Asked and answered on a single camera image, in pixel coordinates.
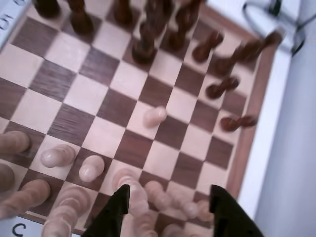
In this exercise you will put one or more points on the white paper letter strip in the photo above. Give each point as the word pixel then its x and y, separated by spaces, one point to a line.
pixel 37 229

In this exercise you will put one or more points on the dark wooden king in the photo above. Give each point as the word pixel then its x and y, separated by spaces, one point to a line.
pixel 195 6

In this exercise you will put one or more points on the dark wooden bishop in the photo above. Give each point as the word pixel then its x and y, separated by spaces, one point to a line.
pixel 48 7

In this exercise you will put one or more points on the wooden chessboard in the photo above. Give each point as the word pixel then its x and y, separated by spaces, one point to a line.
pixel 74 98

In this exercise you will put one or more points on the light wooden queen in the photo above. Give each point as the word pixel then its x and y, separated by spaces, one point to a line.
pixel 71 202

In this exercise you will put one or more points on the dark wooden knight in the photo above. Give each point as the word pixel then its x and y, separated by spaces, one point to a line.
pixel 144 53

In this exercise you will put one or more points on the dark wooden rook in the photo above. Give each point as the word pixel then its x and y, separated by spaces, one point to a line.
pixel 274 38

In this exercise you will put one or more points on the light wooden pawn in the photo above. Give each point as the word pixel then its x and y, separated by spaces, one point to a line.
pixel 158 195
pixel 91 169
pixel 153 117
pixel 14 143
pixel 56 155
pixel 190 209

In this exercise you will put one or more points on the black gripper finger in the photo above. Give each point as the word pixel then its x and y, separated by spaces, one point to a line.
pixel 111 217
pixel 229 217

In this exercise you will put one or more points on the dark wooden pawn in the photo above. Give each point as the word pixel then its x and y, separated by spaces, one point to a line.
pixel 177 39
pixel 214 90
pixel 229 123
pixel 124 12
pixel 201 51
pixel 158 17
pixel 81 22
pixel 223 65

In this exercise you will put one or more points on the light wooden king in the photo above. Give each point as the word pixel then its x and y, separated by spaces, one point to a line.
pixel 128 176

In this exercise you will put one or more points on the white paper number strip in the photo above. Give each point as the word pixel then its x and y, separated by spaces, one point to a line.
pixel 10 14

